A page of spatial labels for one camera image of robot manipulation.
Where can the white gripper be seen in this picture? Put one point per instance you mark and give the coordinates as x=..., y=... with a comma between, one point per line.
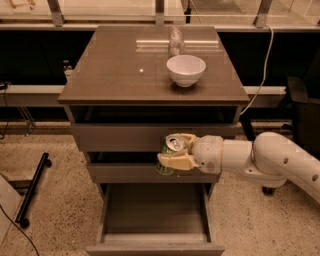
x=209, y=152

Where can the green soda can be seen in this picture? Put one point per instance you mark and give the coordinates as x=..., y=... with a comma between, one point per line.
x=170, y=145

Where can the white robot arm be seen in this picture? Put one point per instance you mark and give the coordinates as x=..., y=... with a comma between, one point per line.
x=233, y=157

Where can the middle grey drawer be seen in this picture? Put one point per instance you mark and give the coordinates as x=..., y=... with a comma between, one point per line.
x=138, y=167

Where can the grey drawer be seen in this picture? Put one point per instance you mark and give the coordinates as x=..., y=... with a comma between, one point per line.
x=155, y=220
x=143, y=128
x=138, y=167

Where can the bottom grey drawer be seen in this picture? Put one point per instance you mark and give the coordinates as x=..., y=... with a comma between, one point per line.
x=155, y=220

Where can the grey drawer cabinet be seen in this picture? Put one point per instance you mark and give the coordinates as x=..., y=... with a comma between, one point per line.
x=126, y=66

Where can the top grey drawer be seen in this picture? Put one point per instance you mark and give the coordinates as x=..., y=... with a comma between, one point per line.
x=143, y=128

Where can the white ceramic bowl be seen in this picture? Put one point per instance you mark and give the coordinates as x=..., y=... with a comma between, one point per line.
x=185, y=70

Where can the clear plastic bottle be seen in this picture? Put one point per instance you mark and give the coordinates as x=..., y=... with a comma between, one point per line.
x=176, y=41

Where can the black office chair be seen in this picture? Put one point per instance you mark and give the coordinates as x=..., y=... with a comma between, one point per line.
x=300, y=113

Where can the small bottle behind cabinet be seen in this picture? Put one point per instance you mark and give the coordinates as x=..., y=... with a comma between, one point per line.
x=67, y=69

